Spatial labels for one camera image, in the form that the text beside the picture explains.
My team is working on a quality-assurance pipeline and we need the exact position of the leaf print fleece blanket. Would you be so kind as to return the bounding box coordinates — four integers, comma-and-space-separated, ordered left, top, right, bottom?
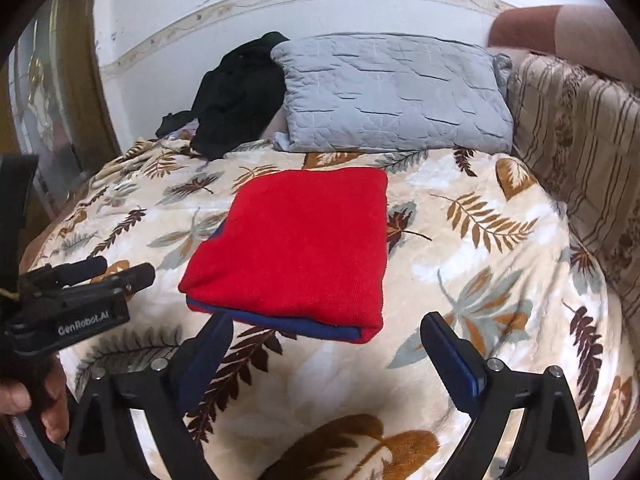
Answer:
20, 137, 638, 480

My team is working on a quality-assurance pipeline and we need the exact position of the wooden door with glass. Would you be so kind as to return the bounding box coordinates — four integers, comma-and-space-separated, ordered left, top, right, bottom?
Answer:
0, 0, 122, 246

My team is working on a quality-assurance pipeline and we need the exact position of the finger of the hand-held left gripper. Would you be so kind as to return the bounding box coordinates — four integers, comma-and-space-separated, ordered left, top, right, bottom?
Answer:
95, 261, 157, 302
51, 255, 109, 287

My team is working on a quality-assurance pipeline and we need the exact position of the red and blue knit sweater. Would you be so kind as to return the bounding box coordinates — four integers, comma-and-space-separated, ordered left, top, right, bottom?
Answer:
178, 167, 390, 345

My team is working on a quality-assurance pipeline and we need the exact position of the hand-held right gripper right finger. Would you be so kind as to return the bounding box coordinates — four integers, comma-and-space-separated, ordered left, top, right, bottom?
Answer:
420, 311, 591, 480

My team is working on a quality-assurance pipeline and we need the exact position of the person's left hand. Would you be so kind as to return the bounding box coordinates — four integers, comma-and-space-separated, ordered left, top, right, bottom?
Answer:
0, 357, 71, 444

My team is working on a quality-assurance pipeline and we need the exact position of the brown padded headboard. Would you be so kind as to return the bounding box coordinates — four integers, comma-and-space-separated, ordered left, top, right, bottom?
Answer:
487, 5, 640, 98

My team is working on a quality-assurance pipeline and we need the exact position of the grey quilted pillow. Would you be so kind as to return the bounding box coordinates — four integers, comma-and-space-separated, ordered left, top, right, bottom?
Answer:
270, 34, 515, 156

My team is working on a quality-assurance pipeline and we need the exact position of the black clothing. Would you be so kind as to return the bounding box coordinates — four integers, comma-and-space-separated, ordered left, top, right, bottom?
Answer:
156, 31, 292, 161

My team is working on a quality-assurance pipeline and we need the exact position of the brown striped patterned cushion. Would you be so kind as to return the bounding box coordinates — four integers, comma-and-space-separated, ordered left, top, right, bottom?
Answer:
506, 52, 640, 316

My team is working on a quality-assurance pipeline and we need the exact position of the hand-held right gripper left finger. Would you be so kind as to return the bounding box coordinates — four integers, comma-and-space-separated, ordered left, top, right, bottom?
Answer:
62, 311, 235, 480

